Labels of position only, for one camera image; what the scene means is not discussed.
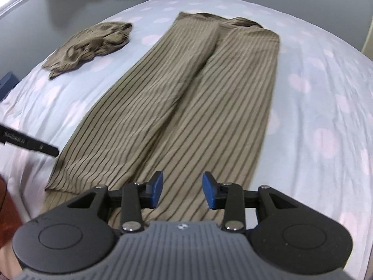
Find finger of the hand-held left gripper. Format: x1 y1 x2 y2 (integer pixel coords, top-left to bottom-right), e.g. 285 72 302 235
0 125 59 157

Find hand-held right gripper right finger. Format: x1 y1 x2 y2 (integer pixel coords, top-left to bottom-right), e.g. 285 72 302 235
202 171 299 234

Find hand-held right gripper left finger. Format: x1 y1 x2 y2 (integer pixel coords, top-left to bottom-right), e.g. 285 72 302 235
66 170 164 234

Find striped olive shirt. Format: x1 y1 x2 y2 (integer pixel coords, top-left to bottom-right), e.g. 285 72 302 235
39 11 281 231

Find striped olive pants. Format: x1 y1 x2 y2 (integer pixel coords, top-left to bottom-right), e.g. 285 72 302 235
42 21 134 79

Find person's red fuzzy clothing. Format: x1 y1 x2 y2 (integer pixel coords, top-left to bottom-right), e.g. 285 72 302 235
0 173 25 234

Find person's leg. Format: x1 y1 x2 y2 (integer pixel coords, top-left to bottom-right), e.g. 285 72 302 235
0 245 22 280

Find white window sill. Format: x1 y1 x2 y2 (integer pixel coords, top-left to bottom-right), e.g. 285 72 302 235
0 0 47 18

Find bed with polka dot sheet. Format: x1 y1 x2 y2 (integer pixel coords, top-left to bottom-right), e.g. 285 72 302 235
0 0 373 280

